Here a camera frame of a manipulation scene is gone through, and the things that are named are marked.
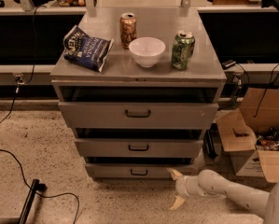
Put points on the orange soda can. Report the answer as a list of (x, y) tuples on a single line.
[(128, 31)]

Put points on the grey drawer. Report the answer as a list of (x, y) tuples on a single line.
[(134, 171), (137, 115), (138, 148)]

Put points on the white bowl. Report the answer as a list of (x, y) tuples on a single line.
[(147, 51)]

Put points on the black metal floor bar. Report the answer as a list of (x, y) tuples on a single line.
[(26, 208)]

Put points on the grey metal drawer cabinet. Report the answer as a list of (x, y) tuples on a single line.
[(122, 80)]

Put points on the grey middle drawer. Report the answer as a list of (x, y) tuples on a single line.
[(138, 148)]

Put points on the grey top drawer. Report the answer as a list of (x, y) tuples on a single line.
[(137, 115)]

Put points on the small black device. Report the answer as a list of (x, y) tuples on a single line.
[(228, 64)]

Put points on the open cardboard box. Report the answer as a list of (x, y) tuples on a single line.
[(240, 129)]

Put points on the grey bottom drawer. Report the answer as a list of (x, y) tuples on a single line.
[(134, 171)]

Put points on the snack packets in box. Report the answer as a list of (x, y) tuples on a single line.
[(268, 141)]

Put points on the blue chip bag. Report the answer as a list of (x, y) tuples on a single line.
[(86, 51)]

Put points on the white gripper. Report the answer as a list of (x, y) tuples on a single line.
[(181, 187)]

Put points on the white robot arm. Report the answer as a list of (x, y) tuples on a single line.
[(210, 184)]

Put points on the green soda can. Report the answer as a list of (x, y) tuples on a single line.
[(182, 50)]

